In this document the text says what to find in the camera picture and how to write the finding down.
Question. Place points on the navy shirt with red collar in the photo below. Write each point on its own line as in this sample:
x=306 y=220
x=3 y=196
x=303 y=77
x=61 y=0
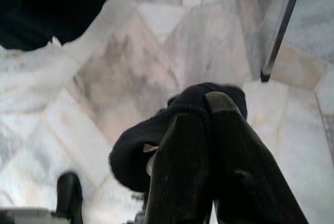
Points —
x=39 y=4

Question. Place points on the silver metal clothes rack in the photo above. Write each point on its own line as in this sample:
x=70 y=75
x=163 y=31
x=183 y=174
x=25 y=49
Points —
x=281 y=25

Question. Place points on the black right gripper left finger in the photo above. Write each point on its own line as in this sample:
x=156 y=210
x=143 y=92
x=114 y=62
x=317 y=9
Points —
x=180 y=177

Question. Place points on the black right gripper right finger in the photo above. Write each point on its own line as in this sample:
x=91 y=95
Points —
x=248 y=182

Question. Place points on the grey robot right leg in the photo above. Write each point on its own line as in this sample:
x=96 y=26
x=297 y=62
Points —
x=26 y=216

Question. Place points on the black shirt with green logo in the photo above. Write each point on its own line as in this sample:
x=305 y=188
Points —
x=135 y=151

